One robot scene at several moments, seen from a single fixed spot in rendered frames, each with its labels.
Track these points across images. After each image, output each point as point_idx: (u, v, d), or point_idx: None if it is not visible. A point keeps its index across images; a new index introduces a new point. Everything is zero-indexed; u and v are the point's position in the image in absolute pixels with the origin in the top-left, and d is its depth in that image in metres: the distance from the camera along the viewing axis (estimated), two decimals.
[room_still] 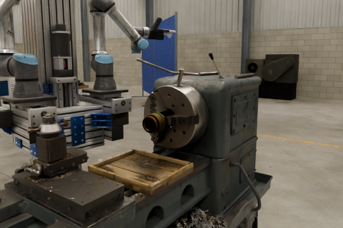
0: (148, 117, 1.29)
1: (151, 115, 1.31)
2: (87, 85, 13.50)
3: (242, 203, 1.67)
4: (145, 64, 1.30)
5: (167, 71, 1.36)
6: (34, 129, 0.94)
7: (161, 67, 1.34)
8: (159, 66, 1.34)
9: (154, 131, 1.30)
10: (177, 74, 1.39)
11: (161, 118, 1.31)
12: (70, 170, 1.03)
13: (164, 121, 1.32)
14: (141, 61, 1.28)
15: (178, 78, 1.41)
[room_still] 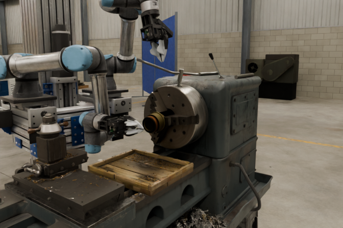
0: (148, 117, 1.29)
1: (151, 115, 1.31)
2: (87, 85, 13.50)
3: (242, 203, 1.67)
4: (145, 64, 1.30)
5: (167, 71, 1.36)
6: (34, 129, 0.94)
7: (161, 67, 1.34)
8: (159, 66, 1.34)
9: (154, 131, 1.30)
10: (177, 74, 1.39)
11: (161, 118, 1.31)
12: (70, 170, 1.03)
13: (164, 121, 1.32)
14: (141, 61, 1.28)
15: (178, 78, 1.41)
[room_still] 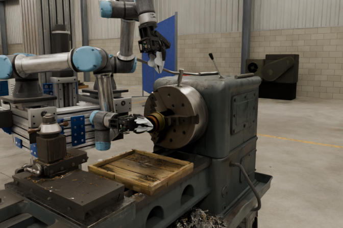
0: (148, 117, 1.29)
1: (151, 115, 1.31)
2: (87, 85, 13.50)
3: (242, 203, 1.67)
4: (145, 64, 1.30)
5: (167, 71, 1.36)
6: (34, 129, 0.94)
7: None
8: None
9: (154, 131, 1.30)
10: (177, 74, 1.39)
11: (161, 118, 1.31)
12: (70, 170, 1.03)
13: (164, 121, 1.32)
14: (141, 61, 1.28)
15: (178, 78, 1.41)
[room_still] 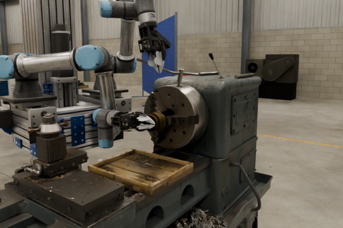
0: (149, 115, 1.30)
1: (152, 114, 1.32)
2: (87, 85, 13.50)
3: (242, 203, 1.67)
4: (145, 64, 1.30)
5: (167, 71, 1.36)
6: (34, 129, 0.94)
7: None
8: None
9: (154, 129, 1.30)
10: (177, 74, 1.39)
11: (162, 118, 1.32)
12: (70, 170, 1.03)
13: (164, 121, 1.32)
14: (141, 61, 1.28)
15: (178, 78, 1.41)
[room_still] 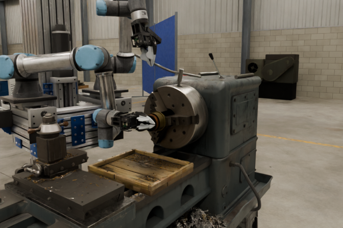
0: (149, 115, 1.30)
1: (152, 114, 1.32)
2: (87, 85, 13.50)
3: (242, 203, 1.67)
4: None
5: (165, 69, 1.39)
6: (34, 129, 0.94)
7: (160, 65, 1.40)
8: (157, 64, 1.40)
9: (154, 129, 1.30)
10: (176, 73, 1.40)
11: (162, 118, 1.32)
12: (70, 170, 1.03)
13: (164, 121, 1.32)
14: (138, 57, 1.39)
15: None
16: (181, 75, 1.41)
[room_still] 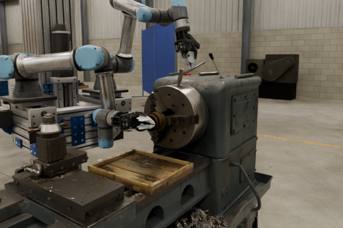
0: (149, 115, 1.30)
1: (152, 114, 1.32)
2: (87, 85, 13.50)
3: (242, 203, 1.67)
4: (199, 65, 1.55)
5: (188, 71, 1.46)
6: (34, 129, 0.94)
7: (192, 68, 1.48)
8: (194, 68, 1.49)
9: (154, 129, 1.30)
10: None
11: (162, 117, 1.32)
12: (70, 170, 1.03)
13: (164, 120, 1.32)
14: (201, 63, 1.57)
15: (181, 79, 1.40)
16: (181, 76, 1.39)
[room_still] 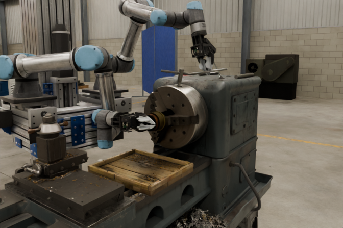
0: (149, 115, 1.30)
1: (152, 114, 1.32)
2: (87, 85, 13.50)
3: (242, 203, 1.67)
4: (217, 71, 1.44)
5: (195, 74, 1.42)
6: (34, 129, 0.94)
7: (202, 71, 1.42)
8: (204, 71, 1.42)
9: (154, 129, 1.30)
10: (184, 74, 1.41)
11: (162, 117, 1.32)
12: (70, 170, 1.03)
13: (164, 120, 1.32)
14: (222, 69, 1.45)
15: (180, 79, 1.39)
16: (179, 75, 1.39)
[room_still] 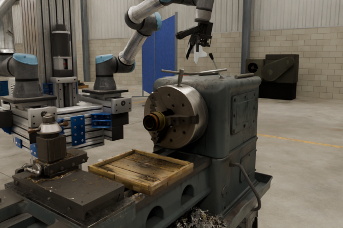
0: (149, 115, 1.30)
1: (152, 114, 1.32)
2: (87, 85, 13.50)
3: (242, 203, 1.67)
4: (217, 71, 1.45)
5: (195, 74, 1.42)
6: (34, 129, 0.94)
7: (202, 71, 1.42)
8: (204, 71, 1.42)
9: (154, 129, 1.30)
10: (184, 74, 1.41)
11: (162, 117, 1.32)
12: (70, 170, 1.03)
13: (164, 120, 1.32)
14: (222, 70, 1.45)
15: (180, 79, 1.39)
16: (180, 75, 1.39)
